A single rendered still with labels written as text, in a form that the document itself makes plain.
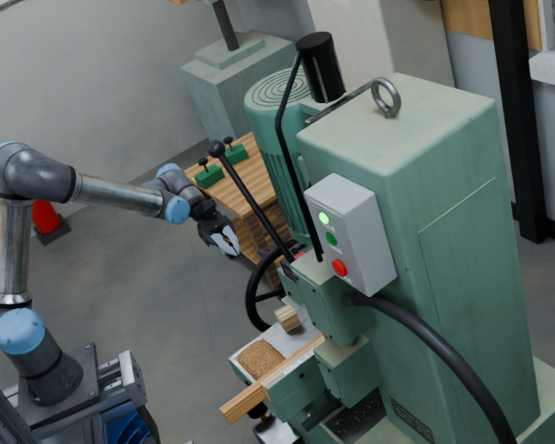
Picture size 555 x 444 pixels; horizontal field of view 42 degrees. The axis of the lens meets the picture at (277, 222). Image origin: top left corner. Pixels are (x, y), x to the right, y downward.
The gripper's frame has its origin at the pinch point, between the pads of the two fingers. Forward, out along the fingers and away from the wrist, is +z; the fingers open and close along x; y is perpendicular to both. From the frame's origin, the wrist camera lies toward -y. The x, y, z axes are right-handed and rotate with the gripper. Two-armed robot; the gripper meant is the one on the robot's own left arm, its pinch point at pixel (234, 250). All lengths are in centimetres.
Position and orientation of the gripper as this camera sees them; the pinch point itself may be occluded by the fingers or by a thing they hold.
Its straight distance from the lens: 200.8
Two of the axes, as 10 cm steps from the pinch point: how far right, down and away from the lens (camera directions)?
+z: 6.1, 6.9, -3.9
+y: -0.2, 5.0, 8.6
